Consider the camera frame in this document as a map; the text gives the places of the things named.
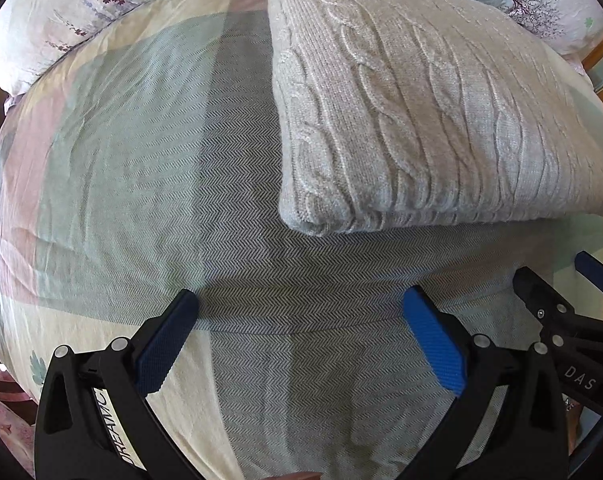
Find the plaid herringbone bed blanket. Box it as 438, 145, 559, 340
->
0, 0, 603, 480

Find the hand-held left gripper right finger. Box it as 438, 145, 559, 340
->
395, 285, 570, 480

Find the pink floral cloth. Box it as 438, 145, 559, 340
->
0, 367, 36, 480

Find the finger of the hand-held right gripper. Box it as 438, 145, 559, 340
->
512, 267, 575, 342
575, 252, 603, 307

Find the white floral pillow left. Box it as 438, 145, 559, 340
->
0, 0, 600, 99

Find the grey cable-knit sweater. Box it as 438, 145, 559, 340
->
266, 0, 603, 239

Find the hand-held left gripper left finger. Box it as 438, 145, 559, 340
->
34, 289, 201, 480

